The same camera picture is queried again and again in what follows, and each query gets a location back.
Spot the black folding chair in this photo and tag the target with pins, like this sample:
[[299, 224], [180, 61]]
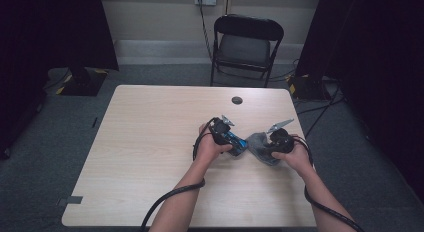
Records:
[[245, 48]]

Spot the grey tape strip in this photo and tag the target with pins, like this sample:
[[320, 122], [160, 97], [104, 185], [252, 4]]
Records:
[[71, 200]]

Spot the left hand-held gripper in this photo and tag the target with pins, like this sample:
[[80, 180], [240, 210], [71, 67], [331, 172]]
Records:
[[220, 133]]

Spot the small black floor tape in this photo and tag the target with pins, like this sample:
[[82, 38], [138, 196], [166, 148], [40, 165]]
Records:
[[95, 122]]

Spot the person's left hand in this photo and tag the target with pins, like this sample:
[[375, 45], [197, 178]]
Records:
[[208, 150]]

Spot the black stand base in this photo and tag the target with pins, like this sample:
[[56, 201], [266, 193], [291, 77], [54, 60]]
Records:
[[83, 85], [306, 88]]

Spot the blue and black toy car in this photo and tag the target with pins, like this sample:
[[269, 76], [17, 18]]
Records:
[[237, 145]]

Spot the grey terry cloth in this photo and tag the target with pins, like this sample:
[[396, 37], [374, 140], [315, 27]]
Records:
[[260, 148]]

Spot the person's right hand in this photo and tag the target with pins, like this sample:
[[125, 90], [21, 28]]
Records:
[[298, 158]]

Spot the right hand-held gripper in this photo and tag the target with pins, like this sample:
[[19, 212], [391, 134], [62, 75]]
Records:
[[281, 142]]

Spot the dark curtain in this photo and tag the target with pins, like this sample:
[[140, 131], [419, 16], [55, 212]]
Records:
[[33, 42], [383, 58]]

